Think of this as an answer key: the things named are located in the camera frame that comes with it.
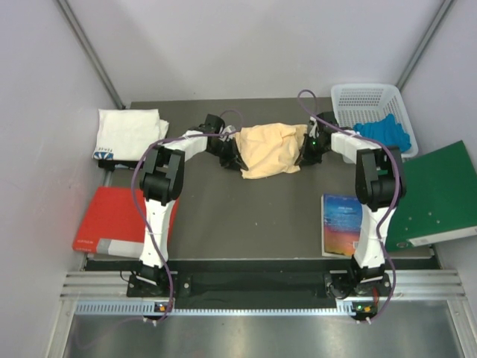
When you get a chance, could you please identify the blue orange book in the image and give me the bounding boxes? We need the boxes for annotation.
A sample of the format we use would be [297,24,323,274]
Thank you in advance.
[321,194,362,258]

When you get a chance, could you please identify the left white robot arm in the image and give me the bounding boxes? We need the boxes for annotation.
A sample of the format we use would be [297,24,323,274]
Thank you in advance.
[131,114,247,296]

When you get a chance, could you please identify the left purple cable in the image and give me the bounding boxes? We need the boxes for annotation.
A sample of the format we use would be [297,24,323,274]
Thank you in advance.
[130,110,245,324]

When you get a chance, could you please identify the white plastic basket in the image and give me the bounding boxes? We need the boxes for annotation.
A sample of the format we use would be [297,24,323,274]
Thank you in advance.
[331,84,419,159]

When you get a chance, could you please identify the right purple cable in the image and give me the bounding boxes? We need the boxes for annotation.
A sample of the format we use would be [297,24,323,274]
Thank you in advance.
[297,89,402,324]

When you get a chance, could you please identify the blue t shirt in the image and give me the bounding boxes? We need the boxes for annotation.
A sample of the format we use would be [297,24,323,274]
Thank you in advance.
[353,113,411,152]

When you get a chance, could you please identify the purple cable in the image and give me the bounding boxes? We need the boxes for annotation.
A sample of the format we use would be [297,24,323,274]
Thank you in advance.
[297,89,402,324]
[130,110,245,324]

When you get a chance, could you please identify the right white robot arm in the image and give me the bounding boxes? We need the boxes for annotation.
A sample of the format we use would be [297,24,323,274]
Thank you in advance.
[296,114,406,295]

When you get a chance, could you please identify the aluminium frame rail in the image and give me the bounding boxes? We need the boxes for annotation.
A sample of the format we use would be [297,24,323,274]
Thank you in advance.
[46,269,476,357]

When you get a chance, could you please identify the yellow t shirt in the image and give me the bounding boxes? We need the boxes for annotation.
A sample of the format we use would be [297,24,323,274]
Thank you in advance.
[234,123,307,180]

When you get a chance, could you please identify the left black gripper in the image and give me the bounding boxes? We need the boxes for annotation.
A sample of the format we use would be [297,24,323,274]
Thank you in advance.
[206,136,247,172]

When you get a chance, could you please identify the green binder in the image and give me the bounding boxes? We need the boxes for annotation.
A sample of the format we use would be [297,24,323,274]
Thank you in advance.
[385,141,476,252]

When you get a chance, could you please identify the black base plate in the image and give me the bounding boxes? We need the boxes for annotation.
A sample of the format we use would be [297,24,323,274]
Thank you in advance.
[126,259,392,299]

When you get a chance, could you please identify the white folded t shirt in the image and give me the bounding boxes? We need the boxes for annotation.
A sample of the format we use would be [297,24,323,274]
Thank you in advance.
[92,109,169,162]

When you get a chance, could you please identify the red binder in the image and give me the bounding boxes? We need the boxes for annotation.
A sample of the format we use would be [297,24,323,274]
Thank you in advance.
[72,186,178,268]

